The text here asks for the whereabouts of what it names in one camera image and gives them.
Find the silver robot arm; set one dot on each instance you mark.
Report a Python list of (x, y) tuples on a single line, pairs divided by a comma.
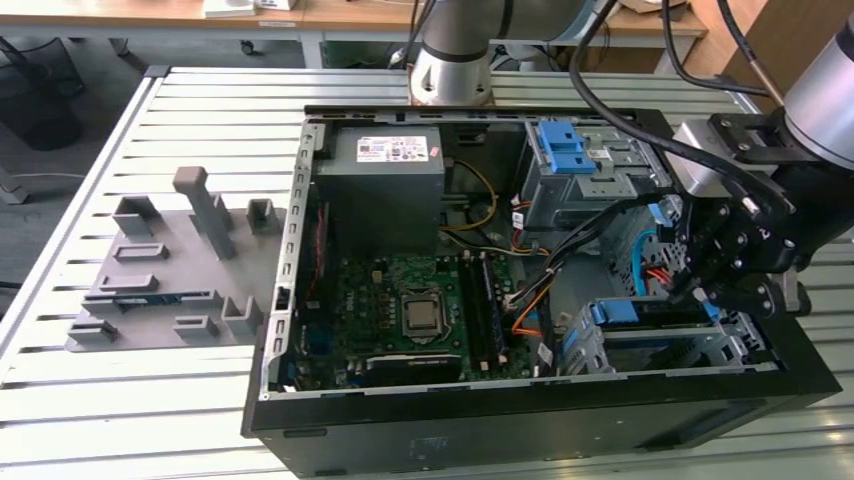
[(454, 60)]

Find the black caster wheel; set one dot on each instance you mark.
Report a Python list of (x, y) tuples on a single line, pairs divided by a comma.
[(249, 47)]

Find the wooden desk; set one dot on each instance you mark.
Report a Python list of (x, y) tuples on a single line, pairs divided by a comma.
[(134, 21)]

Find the silver CPU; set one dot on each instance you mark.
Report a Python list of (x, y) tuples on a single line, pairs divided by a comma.
[(422, 315)]

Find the brown cardboard piece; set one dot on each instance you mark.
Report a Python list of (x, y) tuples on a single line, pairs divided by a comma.
[(644, 5)]

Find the black RAM slot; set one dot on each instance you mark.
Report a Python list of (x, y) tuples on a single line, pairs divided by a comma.
[(475, 310)]

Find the blue plastic drive latch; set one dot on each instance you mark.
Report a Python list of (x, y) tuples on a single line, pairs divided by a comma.
[(567, 150)]

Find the small white box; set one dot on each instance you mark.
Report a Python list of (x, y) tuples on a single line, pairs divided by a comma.
[(277, 4)]

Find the green motherboard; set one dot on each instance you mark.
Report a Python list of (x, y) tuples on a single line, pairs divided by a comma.
[(374, 300)]

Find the wooden cabinet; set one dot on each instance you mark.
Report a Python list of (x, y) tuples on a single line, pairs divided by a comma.
[(801, 25)]

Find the black PC case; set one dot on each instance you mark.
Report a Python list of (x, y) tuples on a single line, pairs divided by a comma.
[(534, 430)]

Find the metal drive cage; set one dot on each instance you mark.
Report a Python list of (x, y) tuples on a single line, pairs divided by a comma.
[(601, 192)]

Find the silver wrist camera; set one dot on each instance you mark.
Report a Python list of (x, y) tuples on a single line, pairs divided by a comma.
[(701, 175)]

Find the black graphics card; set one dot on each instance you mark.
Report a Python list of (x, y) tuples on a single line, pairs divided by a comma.
[(414, 372)]

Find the grey parts rack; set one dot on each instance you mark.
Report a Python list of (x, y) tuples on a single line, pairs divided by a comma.
[(181, 280)]

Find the RAM stick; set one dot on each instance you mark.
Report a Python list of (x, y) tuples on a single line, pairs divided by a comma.
[(147, 301)]

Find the grey metal foot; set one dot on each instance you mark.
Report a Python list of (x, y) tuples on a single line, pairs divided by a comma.
[(14, 192)]

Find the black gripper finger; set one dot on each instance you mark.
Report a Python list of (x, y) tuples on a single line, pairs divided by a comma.
[(754, 295), (701, 240)]

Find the grey power supply unit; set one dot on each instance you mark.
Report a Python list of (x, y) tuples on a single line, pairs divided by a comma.
[(381, 200)]

